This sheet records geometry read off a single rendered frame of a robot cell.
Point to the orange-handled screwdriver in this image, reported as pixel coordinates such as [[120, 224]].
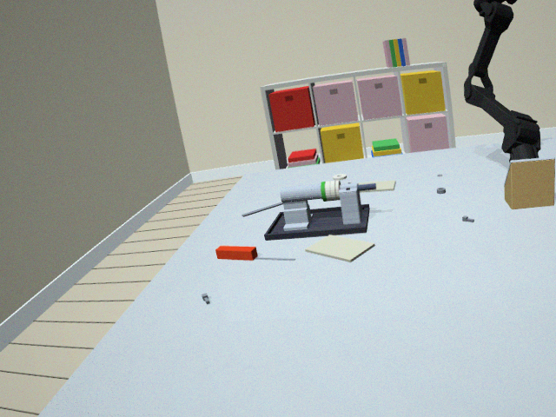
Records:
[[242, 253]]

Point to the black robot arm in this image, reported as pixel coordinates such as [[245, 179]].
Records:
[[521, 133]]

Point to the green ring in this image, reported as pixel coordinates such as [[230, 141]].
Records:
[[323, 192]]

